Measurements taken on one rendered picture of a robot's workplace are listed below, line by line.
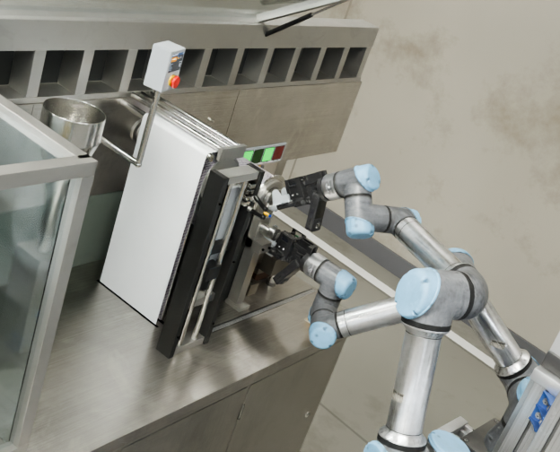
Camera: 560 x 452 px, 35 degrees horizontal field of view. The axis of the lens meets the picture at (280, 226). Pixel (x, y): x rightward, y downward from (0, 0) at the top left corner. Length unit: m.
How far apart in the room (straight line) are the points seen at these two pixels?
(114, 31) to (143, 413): 0.96
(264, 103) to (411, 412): 1.28
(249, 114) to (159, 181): 0.64
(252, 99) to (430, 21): 2.47
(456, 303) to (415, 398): 0.24
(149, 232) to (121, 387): 0.45
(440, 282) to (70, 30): 1.07
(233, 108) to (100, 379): 1.03
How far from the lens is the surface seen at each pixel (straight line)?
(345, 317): 2.47
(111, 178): 2.57
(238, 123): 2.90
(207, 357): 2.44
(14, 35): 2.15
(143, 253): 2.47
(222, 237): 2.31
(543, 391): 2.28
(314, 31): 3.03
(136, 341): 2.42
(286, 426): 2.95
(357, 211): 2.34
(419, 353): 2.07
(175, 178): 2.34
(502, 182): 5.02
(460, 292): 2.06
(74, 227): 1.67
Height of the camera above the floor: 2.25
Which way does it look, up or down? 24 degrees down
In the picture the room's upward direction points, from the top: 19 degrees clockwise
